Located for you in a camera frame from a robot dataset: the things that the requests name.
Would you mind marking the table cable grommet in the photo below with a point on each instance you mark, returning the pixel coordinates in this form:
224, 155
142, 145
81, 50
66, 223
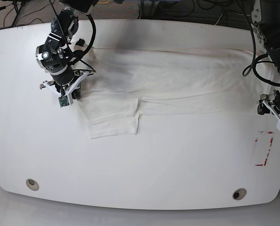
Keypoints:
239, 194
32, 184

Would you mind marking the right table cable grommet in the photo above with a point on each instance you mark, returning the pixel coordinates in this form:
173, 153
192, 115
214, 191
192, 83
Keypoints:
239, 194

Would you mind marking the red tape rectangle marking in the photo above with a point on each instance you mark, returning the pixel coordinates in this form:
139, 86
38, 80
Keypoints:
262, 147

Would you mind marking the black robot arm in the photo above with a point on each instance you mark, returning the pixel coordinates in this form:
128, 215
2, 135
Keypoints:
266, 19
66, 66

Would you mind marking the left table cable grommet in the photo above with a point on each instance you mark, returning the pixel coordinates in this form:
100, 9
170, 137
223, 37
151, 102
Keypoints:
32, 184

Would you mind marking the white printed t-shirt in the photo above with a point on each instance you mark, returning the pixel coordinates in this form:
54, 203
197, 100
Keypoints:
131, 83

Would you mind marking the black tripod stand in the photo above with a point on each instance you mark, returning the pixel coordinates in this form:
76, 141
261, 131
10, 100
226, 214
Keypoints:
18, 6

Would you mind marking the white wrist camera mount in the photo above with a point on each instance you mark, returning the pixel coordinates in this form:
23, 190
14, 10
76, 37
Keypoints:
67, 98
269, 103

